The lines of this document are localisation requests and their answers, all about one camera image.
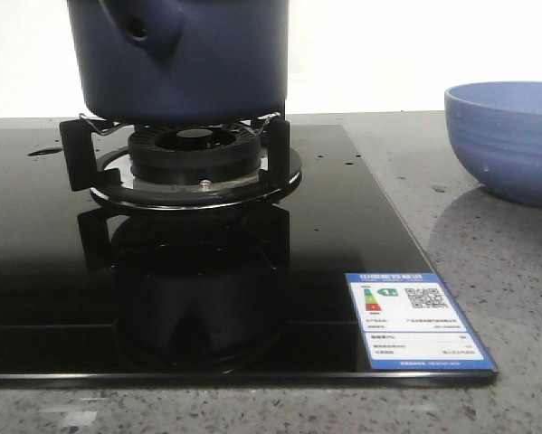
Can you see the light blue ribbed bowl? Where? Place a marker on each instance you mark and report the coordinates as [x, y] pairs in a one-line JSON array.
[[495, 131]]

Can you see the black pot support grate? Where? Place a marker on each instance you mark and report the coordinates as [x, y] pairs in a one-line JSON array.
[[109, 177]]

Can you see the dark blue cooking pot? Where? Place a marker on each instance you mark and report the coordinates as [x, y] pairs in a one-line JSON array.
[[181, 62]]

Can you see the black gas burner head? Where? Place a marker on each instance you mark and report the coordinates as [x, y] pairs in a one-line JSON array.
[[176, 155]]

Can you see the blue energy label sticker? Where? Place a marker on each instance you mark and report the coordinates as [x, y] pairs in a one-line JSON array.
[[409, 321]]

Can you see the black glass gas stove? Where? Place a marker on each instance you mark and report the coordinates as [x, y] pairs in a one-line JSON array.
[[254, 295]]

